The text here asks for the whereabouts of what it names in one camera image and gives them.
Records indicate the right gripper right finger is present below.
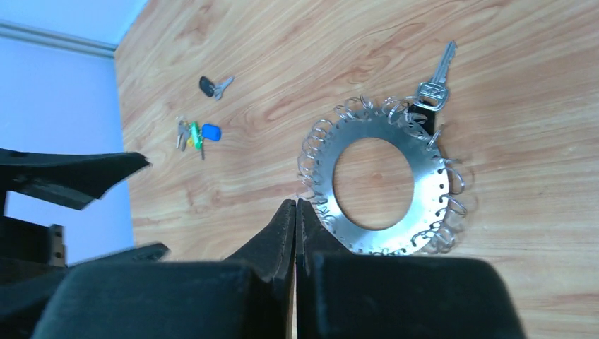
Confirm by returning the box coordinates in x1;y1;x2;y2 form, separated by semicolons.
295;200;526;338

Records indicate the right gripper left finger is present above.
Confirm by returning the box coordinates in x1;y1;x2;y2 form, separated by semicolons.
33;200;296;338

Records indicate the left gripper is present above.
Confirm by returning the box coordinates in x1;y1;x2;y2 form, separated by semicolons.
1;149;170;338

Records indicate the black car key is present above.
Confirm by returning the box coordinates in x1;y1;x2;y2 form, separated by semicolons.
408;40;457;135

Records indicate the silver key with black fob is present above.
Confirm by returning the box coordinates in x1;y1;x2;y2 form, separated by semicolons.
198;76;235;100

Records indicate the key bunch with coloured tags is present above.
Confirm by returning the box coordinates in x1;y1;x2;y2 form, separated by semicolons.
175;117;222;160

